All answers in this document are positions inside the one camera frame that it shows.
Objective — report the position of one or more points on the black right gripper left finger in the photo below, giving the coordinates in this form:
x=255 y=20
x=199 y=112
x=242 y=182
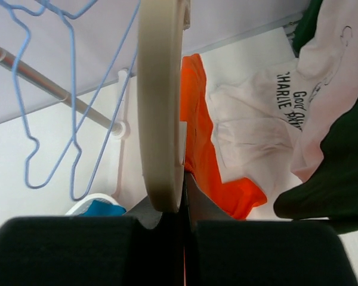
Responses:
x=83 y=250

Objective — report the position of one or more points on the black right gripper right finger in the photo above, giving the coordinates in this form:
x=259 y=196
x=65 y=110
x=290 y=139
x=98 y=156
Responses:
x=220 y=250

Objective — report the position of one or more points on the white printed t shirt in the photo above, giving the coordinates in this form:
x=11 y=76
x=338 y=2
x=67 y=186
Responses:
x=292 y=106

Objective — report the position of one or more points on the white perforated plastic basket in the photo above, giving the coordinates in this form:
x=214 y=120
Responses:
x=83 y=205

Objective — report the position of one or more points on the blue t shirt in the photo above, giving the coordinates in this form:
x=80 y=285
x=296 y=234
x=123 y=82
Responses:
x=103 y=209

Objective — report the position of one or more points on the dark green t shirt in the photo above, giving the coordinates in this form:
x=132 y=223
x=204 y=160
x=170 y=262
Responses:
x=332 y=190

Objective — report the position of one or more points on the white metal clothes rack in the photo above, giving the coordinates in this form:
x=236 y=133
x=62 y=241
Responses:
x=80 y=111

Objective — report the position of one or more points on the light blue wire hanger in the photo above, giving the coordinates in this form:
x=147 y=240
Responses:
x=91 y=135
x=34 y=98

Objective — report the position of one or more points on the orange t shirt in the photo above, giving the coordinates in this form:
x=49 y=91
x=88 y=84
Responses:
x=237 y=198

